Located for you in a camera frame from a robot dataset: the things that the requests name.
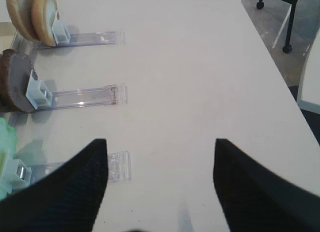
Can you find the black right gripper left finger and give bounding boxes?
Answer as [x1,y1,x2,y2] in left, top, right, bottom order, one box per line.
[0,139,109,232]

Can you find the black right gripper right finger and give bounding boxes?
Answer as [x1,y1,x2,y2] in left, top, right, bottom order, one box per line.
[213,138,320,232]

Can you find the green lettuce leaf in rack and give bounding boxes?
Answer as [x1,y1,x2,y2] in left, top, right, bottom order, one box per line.
[0,117,18,200]

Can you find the brown meat patty outer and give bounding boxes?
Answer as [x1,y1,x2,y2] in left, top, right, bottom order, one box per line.
[0,49,35,113]

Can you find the white chair edge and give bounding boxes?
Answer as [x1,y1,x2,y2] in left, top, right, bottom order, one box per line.
[296,32,320,114]

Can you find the bun half outer right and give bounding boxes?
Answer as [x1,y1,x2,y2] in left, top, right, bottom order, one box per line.
[31,0,59,47]

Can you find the bun half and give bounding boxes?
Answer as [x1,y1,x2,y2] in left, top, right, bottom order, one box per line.
[31,0,59,47]
[6,0,39,42]

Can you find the bun half inner right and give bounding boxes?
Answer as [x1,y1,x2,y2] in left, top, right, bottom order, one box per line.
[6,0,39,42]

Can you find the clear lettuce rack rail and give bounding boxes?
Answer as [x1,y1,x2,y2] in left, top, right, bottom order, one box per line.
[0,150,132,193]

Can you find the clear patty rack rail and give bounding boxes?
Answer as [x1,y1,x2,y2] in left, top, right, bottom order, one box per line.
[25,70,128,111]

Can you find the clear bun rack rail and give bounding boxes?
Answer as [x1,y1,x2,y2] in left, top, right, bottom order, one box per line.
[9,19,126,51]

